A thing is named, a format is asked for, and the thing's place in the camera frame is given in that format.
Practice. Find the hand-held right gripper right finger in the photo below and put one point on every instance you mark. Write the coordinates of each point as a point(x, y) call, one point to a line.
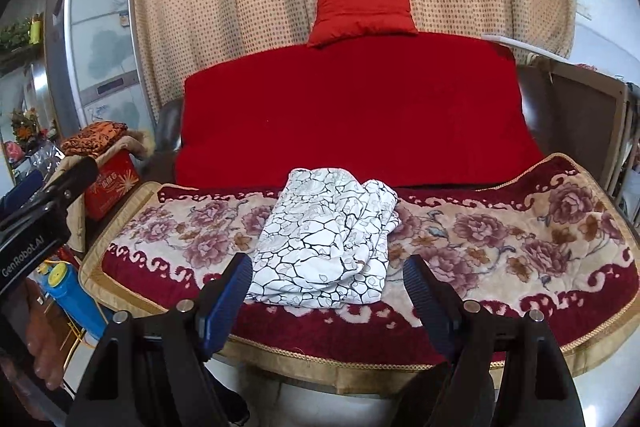
point(425, 302)

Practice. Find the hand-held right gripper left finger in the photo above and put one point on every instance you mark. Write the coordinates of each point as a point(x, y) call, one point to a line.
point(227, 302)

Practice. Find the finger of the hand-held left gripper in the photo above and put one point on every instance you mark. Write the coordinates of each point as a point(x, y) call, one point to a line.
point(22, 193)
point(72, 179)

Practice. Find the white black patterned coat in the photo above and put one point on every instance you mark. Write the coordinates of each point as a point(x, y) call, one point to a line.
point(320, 247)

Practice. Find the person's left hand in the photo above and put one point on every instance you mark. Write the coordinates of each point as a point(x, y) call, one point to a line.
point(45, 337)

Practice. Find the clear plastic sheet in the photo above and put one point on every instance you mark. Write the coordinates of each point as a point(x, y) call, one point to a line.
point(45, 157)

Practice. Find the red cardboard box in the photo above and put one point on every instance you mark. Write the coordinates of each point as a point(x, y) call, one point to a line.
point(110, 187)

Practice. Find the pink red ornament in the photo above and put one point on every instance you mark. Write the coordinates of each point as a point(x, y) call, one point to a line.
point(14, 152)

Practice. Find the orange black patterned cloth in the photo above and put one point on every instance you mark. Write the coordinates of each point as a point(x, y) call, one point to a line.
point(95, 139)

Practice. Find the blue yellow container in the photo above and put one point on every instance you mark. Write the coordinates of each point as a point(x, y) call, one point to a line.
point(65, 292)

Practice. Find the flower arrangement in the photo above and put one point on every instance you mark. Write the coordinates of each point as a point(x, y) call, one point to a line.
point(25, 124)

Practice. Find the wooden shelf cabinet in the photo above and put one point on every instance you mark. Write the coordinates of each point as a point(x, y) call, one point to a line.
point(40, 97)

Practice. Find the floral red beige blanket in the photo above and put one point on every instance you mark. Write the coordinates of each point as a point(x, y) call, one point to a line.
point(500, 247)

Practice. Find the dark leather sofa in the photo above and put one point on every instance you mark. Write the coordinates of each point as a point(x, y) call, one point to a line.
point(167, 127)

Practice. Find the green ornament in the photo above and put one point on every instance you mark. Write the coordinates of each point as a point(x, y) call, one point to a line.
point(15, 37)

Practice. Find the yellow bottle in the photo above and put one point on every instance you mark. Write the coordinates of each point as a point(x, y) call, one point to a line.
point(35, 29)

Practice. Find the red sofa cover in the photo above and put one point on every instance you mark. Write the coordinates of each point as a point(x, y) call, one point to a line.
point(350, 117)

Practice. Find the brown framed board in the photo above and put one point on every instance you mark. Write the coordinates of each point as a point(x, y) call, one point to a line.
point(585, 122)

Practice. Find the red cushion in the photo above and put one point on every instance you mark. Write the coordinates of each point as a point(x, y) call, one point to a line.
point(362, 14)

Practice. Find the grey metal frame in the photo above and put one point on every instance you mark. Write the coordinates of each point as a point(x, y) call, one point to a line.
point(631, 167)

